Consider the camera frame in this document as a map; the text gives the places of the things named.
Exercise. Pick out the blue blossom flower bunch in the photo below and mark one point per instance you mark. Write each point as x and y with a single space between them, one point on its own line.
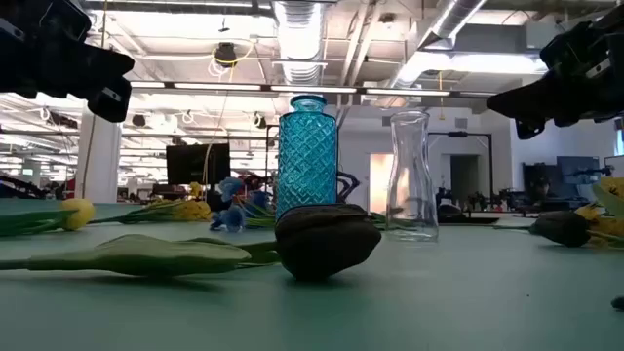
233 218

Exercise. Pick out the person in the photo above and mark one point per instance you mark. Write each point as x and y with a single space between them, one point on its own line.
541 190

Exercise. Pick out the black monitor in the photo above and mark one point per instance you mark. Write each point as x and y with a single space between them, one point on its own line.
195 163

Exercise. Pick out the dark blue artificial tulip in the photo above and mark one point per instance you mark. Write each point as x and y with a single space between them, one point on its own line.
560 228

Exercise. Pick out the black ceiling camera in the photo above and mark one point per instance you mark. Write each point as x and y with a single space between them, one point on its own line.
225 53

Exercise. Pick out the white pillar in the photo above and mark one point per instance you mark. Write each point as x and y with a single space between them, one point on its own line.
100 161

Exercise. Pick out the yellow artificial tulip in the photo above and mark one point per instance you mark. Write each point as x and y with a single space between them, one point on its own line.
78 213
612 187

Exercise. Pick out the long ceiling light bar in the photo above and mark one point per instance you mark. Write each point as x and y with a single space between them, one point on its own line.
312 89

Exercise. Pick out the clear glass vase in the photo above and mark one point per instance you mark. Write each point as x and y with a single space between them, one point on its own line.
412 195

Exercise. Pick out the black metal frame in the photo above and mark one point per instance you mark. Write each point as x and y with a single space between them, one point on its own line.
460 133

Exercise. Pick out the yellow small-blossom flower bunch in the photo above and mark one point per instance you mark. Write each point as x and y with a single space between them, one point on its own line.
192 210
604 226

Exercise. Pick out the dark green flower stem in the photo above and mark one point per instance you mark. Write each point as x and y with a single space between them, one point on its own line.
618 302

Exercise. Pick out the black background robot arm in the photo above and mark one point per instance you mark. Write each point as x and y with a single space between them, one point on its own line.
348 185

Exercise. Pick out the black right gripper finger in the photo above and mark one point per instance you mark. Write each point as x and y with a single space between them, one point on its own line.
529 128
536 100

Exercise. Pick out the grey desk monitor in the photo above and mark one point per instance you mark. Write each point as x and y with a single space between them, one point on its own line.
577 173

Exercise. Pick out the blue diamond-pattern glass vase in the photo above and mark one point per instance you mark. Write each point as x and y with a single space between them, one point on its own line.
307 156

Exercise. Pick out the smooth silver ceiling duct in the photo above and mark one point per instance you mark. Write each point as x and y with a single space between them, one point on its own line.
448 24

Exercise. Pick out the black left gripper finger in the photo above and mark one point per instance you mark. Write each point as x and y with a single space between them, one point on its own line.
114 66
109 102

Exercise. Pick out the silver ribbed ceiling duct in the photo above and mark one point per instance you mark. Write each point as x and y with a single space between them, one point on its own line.
298 39

